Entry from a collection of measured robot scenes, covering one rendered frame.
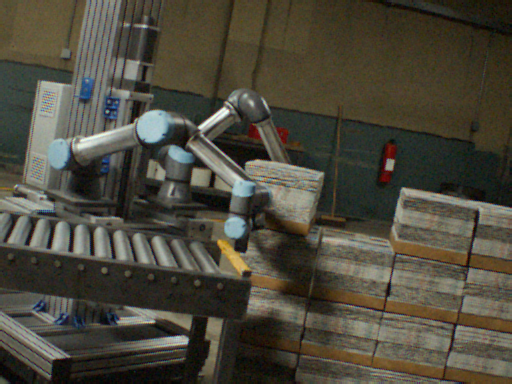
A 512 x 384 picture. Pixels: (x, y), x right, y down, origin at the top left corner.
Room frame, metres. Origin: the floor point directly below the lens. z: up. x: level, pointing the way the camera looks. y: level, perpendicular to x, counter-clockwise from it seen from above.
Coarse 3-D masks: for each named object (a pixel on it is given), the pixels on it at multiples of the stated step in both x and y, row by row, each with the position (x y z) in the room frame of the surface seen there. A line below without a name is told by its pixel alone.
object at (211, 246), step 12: (12, 216) 2.52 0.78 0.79; (36, 216) 2.55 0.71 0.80; (48, 216) 2.59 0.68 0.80; (12, 228) 2.52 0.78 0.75; (72, 228) 2.57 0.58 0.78; (96, 228) 2.58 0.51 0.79; (108, 228) 2.59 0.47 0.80; (120, 228) 2.63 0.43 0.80; (48, 240) 2.55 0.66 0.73; (72, 240) 2.57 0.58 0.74; (168, 240) 2.64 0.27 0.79; (192, 240) 2.66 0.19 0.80; (204, 240) 2.70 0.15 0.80; (72, 252) 2.57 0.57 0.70; (132, 252) 2.61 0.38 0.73; (216, 252) 2.68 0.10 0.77; (156, 264) 2.63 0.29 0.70
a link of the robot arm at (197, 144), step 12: (192, 132) 2.83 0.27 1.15; (180, 144) 2.84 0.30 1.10; (192, 144) 2.82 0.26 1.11; (204, 144) 2.82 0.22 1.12; (204, 156) 2.80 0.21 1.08; (216, 156) 2.79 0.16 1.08; (216, 168) 2.78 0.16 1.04; (228, 168) 2.77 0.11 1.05; (240, 168) 2.79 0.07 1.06; (228, 180) 2.76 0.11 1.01; (252, 180) 2.75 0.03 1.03; (264, 192) 2.72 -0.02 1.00; (264, 204) 2.73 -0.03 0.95
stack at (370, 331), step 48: (288, 240) 2.99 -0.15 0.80; (336, 240) 3.05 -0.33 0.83; (384, 240) 3.28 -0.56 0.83; (336, 288) 2.98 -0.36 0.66; (384, 288) 2.96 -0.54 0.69; (432, 288) 2.96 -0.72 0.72; (480, 288) 2.93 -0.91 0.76; (288, 336) 2.99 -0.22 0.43; (336, 336) 2.98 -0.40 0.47; (384, 336) 2.95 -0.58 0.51; (432, 336) 2.94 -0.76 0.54; (480, 336) 2.93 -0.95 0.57
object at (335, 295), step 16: (272, 288) 3.00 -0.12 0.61; (288, 288) 2.99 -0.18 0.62; (304, 288) 2.99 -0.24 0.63; (320, 288) 2.98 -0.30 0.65; (368, 304) 2.97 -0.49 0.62; (384, 304) 2.99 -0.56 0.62; (400, 304) 2.95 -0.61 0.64; (448, 320) 2.94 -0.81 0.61; (464, 320) 2.93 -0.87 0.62; (480, 320) 2.93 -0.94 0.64; (496, 320) 2.92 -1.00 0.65; (256, 336) 3.00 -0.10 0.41; (304, 352) 2.98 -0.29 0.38; (320, 352) 2.98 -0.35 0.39; (336, 352) 2.97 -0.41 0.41; (352, 352) 2.97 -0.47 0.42; (384, 368) 2.95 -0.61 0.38; (400, 368) 2.95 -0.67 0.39; (416, 368) 2.94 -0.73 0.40; (432, 368) 2.94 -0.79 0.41; (448, 368) 2.93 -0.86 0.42
